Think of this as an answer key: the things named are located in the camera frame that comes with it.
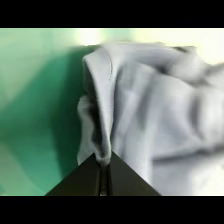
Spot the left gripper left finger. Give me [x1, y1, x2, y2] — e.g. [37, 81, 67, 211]
[44, 152, 103, 197]

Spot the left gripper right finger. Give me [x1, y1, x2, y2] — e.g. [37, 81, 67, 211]
[106, 150, 162, 197]

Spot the purple T-shirt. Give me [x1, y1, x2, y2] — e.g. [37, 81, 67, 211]
[76, 41, 224, 197]

